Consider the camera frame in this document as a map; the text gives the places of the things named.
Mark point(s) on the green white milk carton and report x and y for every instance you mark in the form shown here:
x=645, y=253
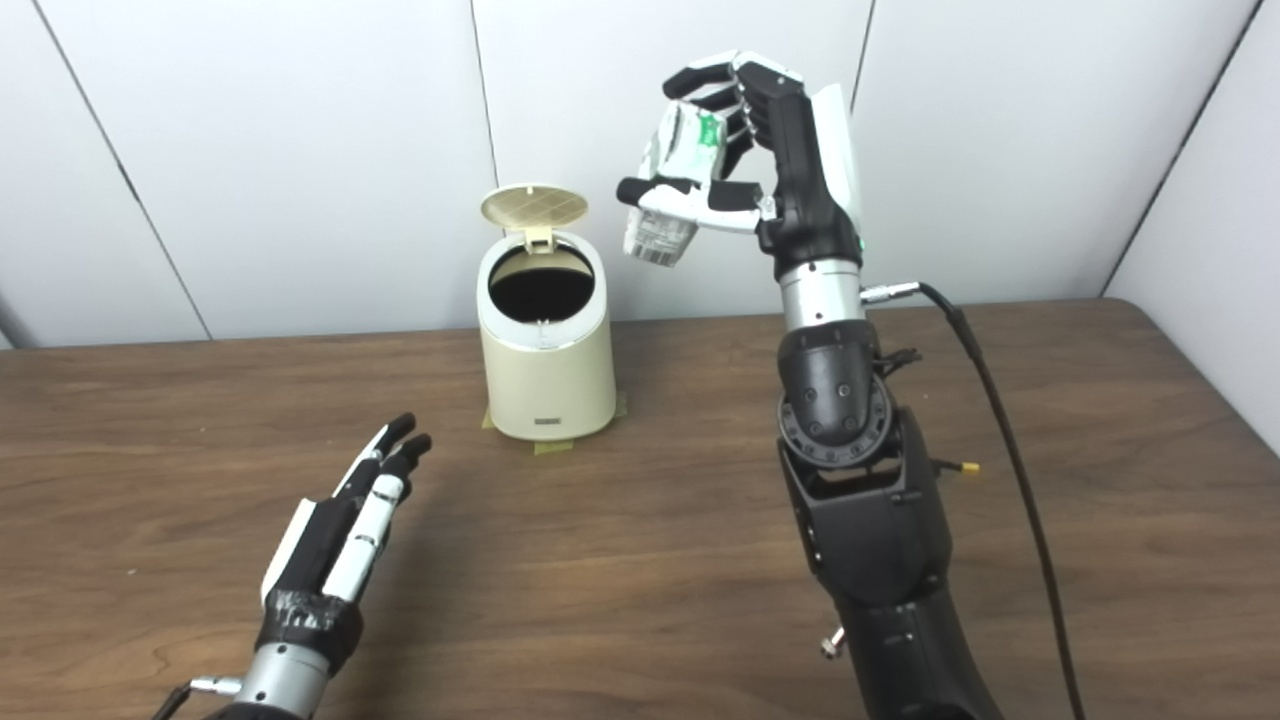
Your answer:
x=685, y=150

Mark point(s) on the cream-colored bin body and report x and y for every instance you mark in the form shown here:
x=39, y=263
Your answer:
x=548, y=385

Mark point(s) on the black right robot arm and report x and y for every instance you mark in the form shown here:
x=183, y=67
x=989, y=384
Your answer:
x=870, y=530

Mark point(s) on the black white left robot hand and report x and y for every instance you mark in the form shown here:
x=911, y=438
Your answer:
x=325, y=545

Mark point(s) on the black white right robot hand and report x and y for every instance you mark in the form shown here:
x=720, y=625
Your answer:
x=805, y=190

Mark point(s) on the round cream bin lid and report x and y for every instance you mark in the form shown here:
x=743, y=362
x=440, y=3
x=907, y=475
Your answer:
x=534, y=205

